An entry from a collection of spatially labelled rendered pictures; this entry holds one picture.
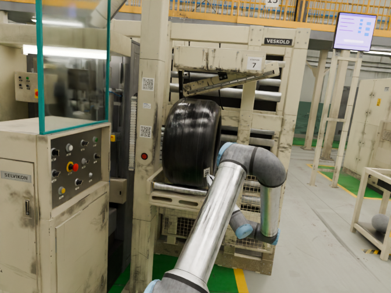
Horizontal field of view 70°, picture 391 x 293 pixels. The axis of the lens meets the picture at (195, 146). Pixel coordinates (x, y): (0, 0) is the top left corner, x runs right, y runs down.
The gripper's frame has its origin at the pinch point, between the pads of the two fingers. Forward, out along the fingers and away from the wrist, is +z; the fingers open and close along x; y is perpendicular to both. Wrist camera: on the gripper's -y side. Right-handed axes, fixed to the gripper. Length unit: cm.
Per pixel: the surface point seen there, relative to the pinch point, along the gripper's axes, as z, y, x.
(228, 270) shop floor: -39, 118, 18
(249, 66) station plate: 47, -24, 56
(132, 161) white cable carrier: 40, 21, -30
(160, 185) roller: 15.5, 19.4, -22.3
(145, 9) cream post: 90, -48, 3
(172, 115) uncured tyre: 35.0, -17.0, -5.9
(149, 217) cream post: 10, 45, -33
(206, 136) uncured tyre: 14.2, -17.6, 3.7
